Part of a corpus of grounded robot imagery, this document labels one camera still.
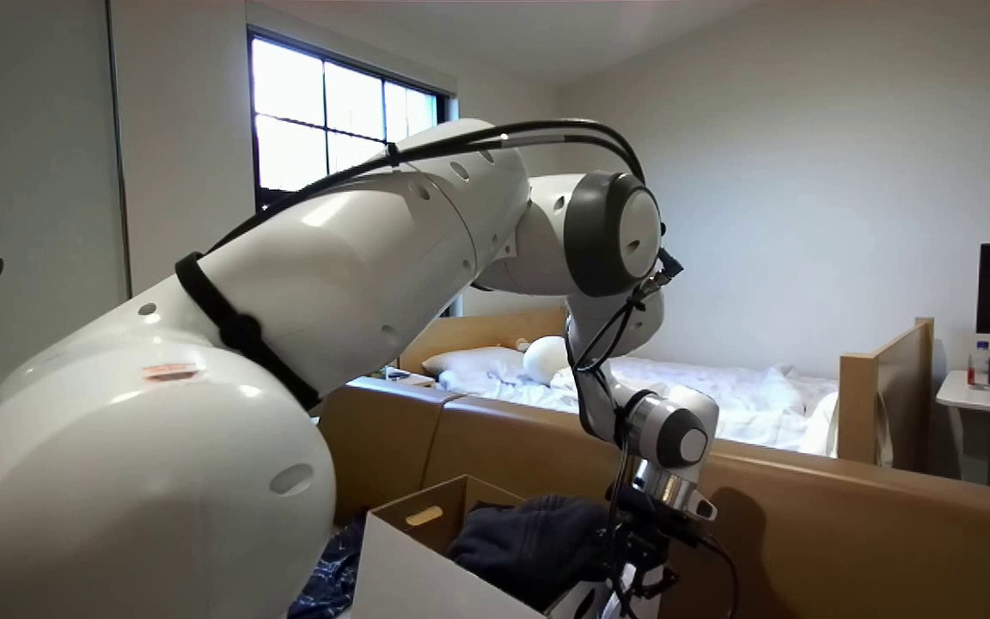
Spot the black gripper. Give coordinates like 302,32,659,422
598,523,685,619

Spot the white cardboard box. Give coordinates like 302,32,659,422
351,470,553,619

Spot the white rumpled bedding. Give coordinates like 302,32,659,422
419,332,843,459

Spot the black framed window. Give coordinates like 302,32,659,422
242,25,461,217

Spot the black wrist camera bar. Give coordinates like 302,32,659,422
603,479,709,551

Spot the small clear water bottle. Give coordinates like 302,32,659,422
967,336,990,393

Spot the black strap on arm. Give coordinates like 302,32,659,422
172,248,325,412

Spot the wooden bed frame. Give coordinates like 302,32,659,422
396,303,941,475

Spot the black cloth garment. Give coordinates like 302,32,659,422
442,491,640,617

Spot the round white cushion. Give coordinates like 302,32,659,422
517,332,572,384

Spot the blue patterned cloth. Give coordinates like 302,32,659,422
284,515,367,619

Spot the white desk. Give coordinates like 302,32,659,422
932,368,990,487

